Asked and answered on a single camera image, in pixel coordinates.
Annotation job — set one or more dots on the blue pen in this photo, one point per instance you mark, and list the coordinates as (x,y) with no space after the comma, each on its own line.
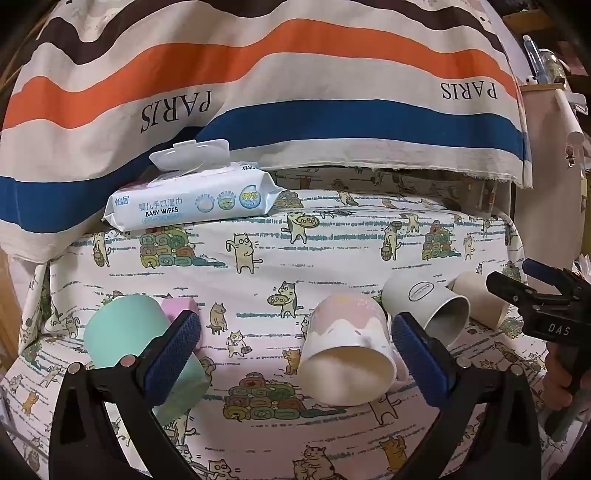
(532,55)

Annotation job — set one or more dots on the beige paper cup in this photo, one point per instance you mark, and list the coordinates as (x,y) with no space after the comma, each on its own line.
(480,295)

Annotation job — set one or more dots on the clear small bottle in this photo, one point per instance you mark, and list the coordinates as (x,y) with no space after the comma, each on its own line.
(551,67)

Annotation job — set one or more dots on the cat printed cloth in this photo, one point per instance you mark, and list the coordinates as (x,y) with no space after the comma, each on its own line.
(323,258)

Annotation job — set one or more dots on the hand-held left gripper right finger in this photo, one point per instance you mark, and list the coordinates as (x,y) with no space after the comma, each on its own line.
(418,362)

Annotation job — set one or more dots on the pink and white mug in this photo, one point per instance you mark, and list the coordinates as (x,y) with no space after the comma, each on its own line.
(341,337)

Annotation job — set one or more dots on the baby wipes pack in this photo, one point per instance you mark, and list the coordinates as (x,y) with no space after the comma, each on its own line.
(194,198)

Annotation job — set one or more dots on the mint green cup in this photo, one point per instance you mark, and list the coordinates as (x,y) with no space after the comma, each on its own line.
(117,332)

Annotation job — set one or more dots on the grey paper cup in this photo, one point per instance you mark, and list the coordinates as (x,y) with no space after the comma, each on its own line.
(415,295)

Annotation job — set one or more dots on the pink cup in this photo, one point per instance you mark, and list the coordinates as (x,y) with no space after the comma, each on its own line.
(178,307)

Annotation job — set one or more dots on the white tube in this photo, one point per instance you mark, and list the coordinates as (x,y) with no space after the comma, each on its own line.
(568,115)

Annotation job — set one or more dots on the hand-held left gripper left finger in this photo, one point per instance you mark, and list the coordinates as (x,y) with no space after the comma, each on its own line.
(171,357)

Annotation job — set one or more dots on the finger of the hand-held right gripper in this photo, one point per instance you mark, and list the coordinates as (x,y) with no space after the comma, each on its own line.
(545,272)
(510,287)

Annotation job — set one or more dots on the striped cloth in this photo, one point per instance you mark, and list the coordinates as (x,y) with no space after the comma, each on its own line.
(277,69)

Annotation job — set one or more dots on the person's right hand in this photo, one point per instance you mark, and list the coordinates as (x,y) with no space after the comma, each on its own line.
(559,385)

